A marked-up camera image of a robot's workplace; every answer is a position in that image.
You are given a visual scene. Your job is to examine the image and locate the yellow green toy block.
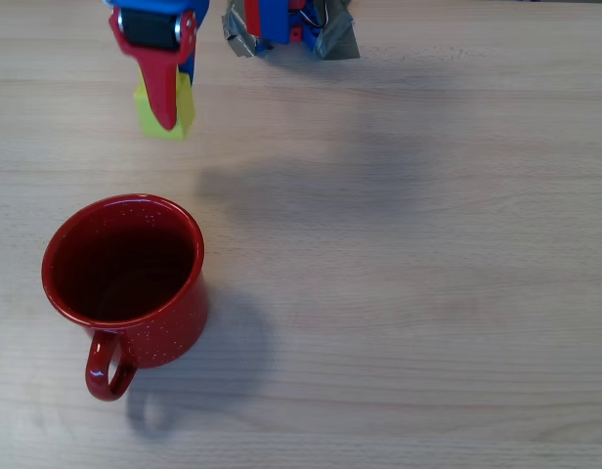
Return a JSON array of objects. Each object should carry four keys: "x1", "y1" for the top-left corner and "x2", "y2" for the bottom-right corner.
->
[{"x1": 132, "y1": 71, "x2": 196, "y2": 143}]

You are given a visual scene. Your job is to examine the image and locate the red speckled mug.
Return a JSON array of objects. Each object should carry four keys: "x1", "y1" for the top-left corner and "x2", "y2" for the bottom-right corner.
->
[{"x1": 40, "y1": 192, "x2": 208, "y2": 404}]

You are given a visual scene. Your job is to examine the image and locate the red white black servo wire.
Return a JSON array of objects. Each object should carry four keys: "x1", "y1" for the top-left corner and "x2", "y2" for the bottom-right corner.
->
[{"x1": 303, "y1": 0, "x2": 328, "y2": 29}]

